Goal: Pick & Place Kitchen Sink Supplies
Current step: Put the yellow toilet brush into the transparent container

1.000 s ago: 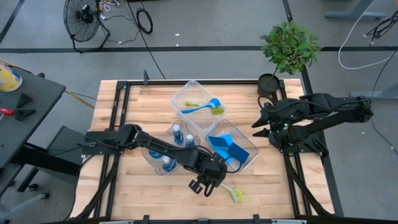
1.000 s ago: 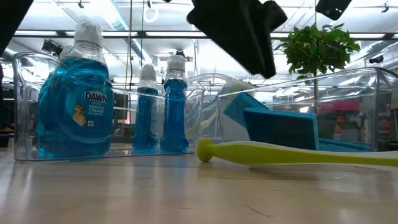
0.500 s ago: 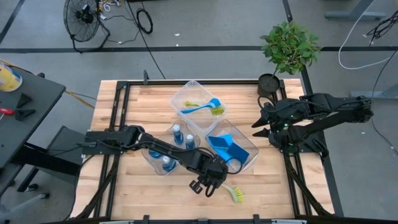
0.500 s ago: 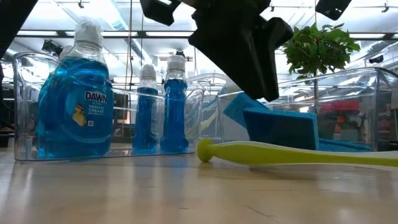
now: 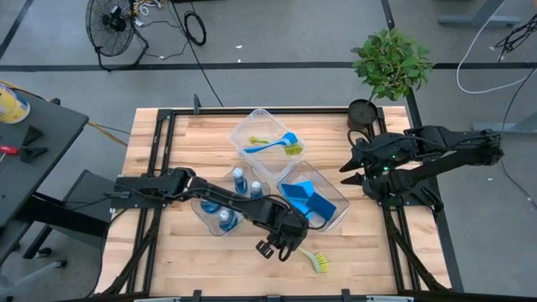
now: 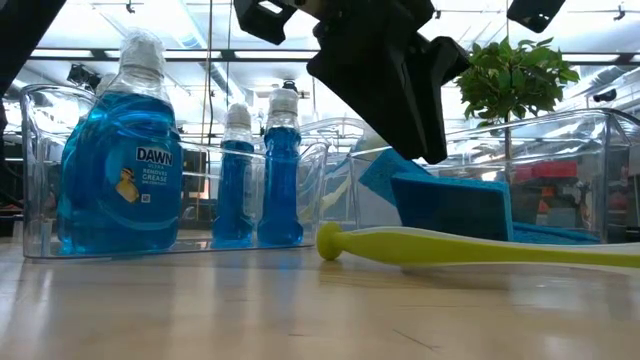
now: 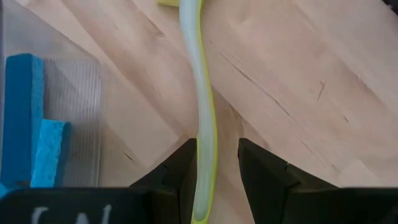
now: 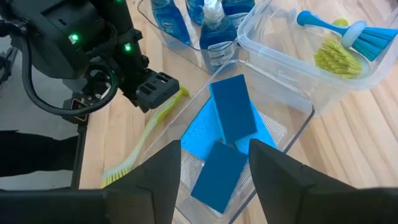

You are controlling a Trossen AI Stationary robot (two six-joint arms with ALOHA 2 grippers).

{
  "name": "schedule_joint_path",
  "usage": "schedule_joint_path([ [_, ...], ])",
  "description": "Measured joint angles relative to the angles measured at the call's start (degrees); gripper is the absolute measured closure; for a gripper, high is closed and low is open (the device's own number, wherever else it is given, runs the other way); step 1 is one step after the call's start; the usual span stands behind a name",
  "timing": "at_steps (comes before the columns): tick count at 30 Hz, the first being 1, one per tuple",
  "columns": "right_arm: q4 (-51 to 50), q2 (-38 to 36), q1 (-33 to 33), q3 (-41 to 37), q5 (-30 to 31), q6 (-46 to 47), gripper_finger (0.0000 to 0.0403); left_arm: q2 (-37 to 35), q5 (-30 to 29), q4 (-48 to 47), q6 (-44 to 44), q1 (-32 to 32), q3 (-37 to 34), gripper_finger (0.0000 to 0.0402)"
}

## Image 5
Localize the clear plastic storage tub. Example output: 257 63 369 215
228 107 307 182

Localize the white cable bundle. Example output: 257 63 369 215
133 0 169 18

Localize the black cable bundle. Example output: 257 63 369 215
494 14 537 55

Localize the yellow white wipes canister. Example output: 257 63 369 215
0 82 32 125

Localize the long white floor cable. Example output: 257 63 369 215
456 0 530 96

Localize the black triangular plastic part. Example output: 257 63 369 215
21 124 45 147
18 146 49 164

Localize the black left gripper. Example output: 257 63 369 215
255 203 310 260

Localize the clear acrylic bin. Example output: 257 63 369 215
275 161 350 233
190 161 273 237

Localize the green yellow dish brush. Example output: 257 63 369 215
297 246 330 274

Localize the black desk leg frame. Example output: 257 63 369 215
14 169 115 261

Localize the black looped floor cable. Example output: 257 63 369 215
169 0 226 108

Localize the long black floor cable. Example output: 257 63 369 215
499 66 537 209

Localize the dark grey desk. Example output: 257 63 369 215
0 80 90 230

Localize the grey office chair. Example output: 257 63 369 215
0 246 69 302

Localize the grey desk foot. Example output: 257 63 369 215
438 0 522 27
472 111 537 135

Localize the black aluminium frame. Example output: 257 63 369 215
98 107 465 302

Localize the yellow cable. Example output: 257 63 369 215
0 79 129 147

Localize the green leafy plant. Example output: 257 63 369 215
351 27 435 102

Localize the black floor fan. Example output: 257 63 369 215
85 0 150 72

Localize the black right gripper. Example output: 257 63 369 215
338 134 416 200

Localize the black plant pot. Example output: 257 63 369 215
347 99 379 131

